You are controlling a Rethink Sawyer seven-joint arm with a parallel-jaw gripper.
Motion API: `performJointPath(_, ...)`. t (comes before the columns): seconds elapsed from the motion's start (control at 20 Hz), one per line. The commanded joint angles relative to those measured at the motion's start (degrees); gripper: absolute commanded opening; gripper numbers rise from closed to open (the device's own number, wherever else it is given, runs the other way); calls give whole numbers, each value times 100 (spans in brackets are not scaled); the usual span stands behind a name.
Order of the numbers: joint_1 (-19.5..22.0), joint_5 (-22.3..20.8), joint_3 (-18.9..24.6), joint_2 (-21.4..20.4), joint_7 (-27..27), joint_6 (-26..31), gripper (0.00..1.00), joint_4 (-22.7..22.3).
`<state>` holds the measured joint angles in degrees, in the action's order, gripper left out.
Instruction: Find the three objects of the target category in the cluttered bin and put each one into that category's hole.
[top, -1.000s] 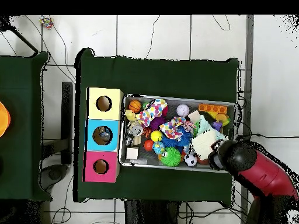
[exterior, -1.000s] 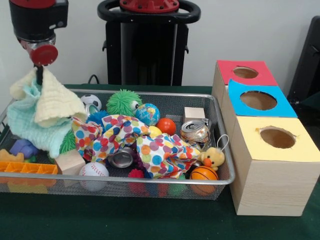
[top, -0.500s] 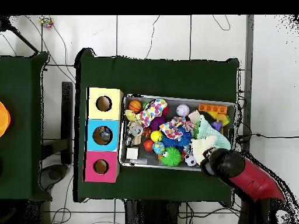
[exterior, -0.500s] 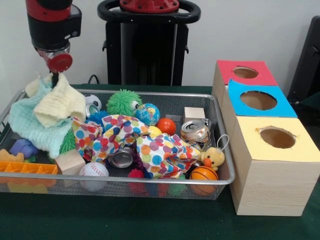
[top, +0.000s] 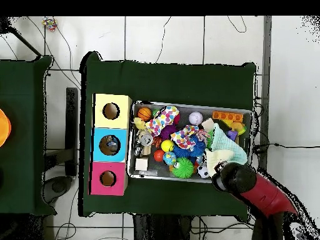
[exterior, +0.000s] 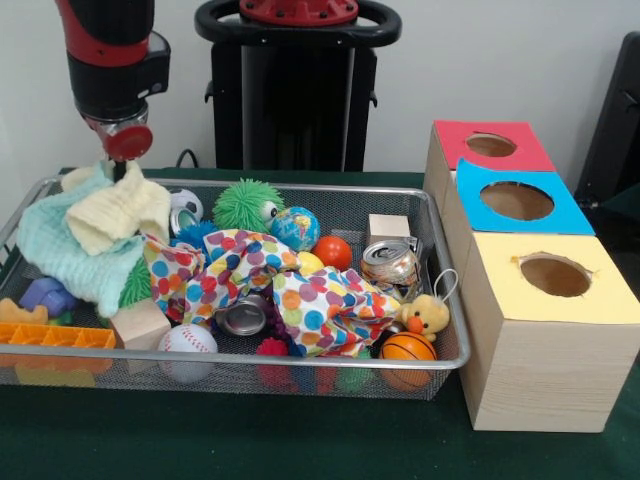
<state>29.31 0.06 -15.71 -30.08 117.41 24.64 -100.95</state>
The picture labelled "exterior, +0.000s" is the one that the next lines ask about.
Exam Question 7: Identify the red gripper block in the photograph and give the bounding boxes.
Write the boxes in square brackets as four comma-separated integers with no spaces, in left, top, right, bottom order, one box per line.
[100,120,155,185]

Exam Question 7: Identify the white knitted cloth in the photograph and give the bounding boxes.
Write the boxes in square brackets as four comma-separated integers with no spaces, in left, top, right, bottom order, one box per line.
[62,160,173,257]

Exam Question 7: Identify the mint green knitted cloth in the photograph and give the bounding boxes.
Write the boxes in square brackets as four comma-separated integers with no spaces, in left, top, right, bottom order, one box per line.
[15,165,151,320]

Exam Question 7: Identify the polka dot cloth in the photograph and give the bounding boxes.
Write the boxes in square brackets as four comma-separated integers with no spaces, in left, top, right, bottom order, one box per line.
[143,229,403,359]

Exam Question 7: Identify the wooden box with three holes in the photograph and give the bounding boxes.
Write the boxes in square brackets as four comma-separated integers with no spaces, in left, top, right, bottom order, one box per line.
[424,120,640,433]

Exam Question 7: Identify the small soccer ball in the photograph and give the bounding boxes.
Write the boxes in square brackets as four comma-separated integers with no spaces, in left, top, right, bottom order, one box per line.
[168,188,205,237]

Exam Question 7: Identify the green spiky ball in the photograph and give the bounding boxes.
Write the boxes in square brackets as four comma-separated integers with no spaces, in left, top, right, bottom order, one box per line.
[212,179,285,234]

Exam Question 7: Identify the plain wooden cube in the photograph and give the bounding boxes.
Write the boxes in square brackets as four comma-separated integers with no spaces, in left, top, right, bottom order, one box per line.
[110,298,172,352]

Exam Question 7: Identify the orange toy building block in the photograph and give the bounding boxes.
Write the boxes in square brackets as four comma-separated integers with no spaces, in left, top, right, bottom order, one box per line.
[0,322,117,388]

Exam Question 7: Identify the small white baseball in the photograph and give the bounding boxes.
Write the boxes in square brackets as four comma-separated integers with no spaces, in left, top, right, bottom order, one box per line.
[158,322,219,384]

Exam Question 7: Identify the small globe print ball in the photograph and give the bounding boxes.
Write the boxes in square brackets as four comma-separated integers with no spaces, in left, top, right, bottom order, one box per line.
[269,206,322,253]

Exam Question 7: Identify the dented silver can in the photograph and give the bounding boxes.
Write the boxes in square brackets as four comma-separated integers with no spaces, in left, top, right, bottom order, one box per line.
[215,295,270,339]

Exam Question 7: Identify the small red ball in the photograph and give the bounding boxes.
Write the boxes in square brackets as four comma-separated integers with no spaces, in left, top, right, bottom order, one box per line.
[312,236,354,272]

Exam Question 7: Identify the crushed silver can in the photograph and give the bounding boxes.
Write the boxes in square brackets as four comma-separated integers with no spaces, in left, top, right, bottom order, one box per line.
[362,240,422,301]

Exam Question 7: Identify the small orange basketball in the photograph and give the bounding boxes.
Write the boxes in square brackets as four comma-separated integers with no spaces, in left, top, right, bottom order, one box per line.
[378,333,438,393]

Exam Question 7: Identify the small yellow duck toy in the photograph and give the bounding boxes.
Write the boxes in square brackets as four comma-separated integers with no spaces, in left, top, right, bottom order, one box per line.
[398,295,451,344]

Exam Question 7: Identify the black upright panel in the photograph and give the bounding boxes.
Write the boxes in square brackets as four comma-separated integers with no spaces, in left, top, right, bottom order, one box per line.
[583,32,640,216]

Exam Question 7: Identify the green cloth side table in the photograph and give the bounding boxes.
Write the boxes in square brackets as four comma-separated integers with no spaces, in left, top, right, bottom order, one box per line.
[598,183,640,223]

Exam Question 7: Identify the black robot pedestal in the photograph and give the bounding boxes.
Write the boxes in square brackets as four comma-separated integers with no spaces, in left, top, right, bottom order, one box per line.
[195,0,403,171]

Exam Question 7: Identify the clear wire mesh bin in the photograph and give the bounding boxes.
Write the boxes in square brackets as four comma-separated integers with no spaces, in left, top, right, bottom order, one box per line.
[0,176,469,403]

